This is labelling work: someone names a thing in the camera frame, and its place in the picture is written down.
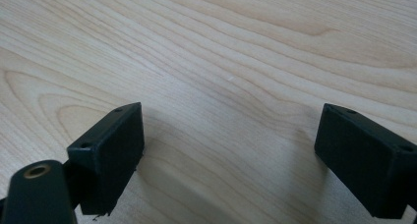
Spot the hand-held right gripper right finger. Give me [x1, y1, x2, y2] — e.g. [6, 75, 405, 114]
[314, 102, 417, 220]

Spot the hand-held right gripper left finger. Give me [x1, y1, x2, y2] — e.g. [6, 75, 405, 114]
[66, 101, 146, 216]

